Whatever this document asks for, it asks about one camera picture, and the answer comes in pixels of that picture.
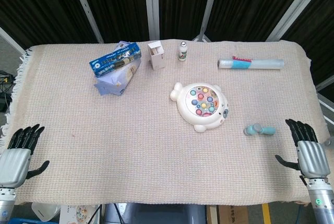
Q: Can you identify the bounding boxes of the white plastic container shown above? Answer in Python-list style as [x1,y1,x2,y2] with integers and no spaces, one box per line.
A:
[31,202,61,222]

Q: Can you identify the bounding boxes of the blue cookie box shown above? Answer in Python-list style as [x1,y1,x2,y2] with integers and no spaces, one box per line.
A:
[89,42,142,78]

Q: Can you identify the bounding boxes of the beige woven table cloth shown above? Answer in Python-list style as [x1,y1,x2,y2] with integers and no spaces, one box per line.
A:
[0,38,330,206]

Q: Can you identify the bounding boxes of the white seal-shaped pop-button toy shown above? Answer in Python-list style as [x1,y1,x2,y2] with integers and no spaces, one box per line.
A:
[170,82,231,133]

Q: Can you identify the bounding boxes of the clear plastic wrap roll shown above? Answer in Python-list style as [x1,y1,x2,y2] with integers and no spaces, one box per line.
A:
[218,55,284,70]

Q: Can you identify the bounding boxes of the brown cardboard box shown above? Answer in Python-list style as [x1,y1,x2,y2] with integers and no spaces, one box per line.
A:
[206,204,249,224]

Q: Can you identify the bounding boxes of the small white open carton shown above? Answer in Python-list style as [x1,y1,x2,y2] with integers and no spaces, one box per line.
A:
[147,41,166,71]

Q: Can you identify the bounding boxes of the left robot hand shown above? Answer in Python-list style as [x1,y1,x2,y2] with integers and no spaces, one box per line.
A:
[0,124,50,188]

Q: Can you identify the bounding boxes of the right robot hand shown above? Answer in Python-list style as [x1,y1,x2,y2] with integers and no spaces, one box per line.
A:
[275,119,331,178]

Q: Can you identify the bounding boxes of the black cables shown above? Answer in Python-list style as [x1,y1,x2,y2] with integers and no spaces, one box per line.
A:
[0,70,17,112]

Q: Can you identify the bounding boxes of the colourful printed box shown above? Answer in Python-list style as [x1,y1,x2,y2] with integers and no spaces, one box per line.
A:
[59,204,98,224]

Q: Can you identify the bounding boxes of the small white drink bottle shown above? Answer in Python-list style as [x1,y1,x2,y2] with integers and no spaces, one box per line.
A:
[178,41,189,62]

